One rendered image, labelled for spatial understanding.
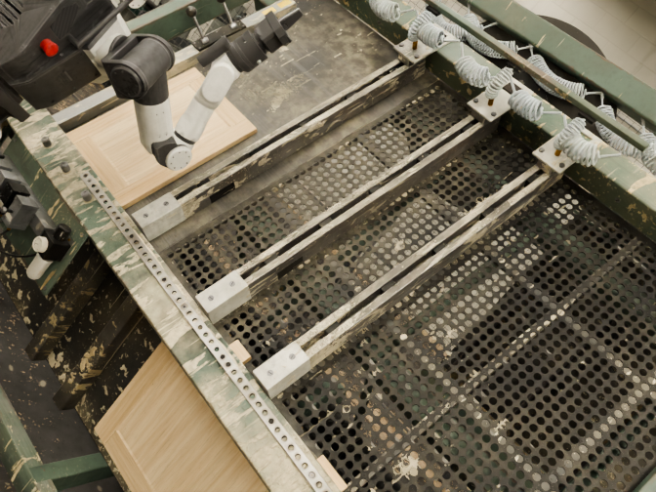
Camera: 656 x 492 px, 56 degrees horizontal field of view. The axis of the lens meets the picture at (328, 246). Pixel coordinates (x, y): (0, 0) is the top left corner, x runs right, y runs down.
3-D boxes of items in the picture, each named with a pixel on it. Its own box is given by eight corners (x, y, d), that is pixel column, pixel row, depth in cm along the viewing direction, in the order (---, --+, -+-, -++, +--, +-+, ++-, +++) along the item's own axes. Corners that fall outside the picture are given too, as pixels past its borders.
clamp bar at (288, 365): (251, 375, 153) (237, 335, 132) (564, 144, 191) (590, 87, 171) (274, 406, 148) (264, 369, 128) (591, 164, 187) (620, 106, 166)
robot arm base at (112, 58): (145, 112, 148) (143, 72, 139) (98, 94, 149) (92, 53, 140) (177, 80, 157) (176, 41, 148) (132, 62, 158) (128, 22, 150)
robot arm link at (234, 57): (257, 69, 161) (223, 96, 164) (256, 61, 171) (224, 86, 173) (229, 33, 156) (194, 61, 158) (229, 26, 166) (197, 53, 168)
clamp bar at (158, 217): (135, 224, 178) (107, 171, 158) (430, 48, 216) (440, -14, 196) (151, 246, 174) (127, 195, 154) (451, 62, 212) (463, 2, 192)
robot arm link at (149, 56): (151, 115, 150) (144, 67, 140) (119, 104, 152) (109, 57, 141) (175, 90, 158) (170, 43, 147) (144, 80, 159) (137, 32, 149)
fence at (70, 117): (56, 124, 201) (51, 115, 197) (288, 5, 231) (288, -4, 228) (62, 133, 199) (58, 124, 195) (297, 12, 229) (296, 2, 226)
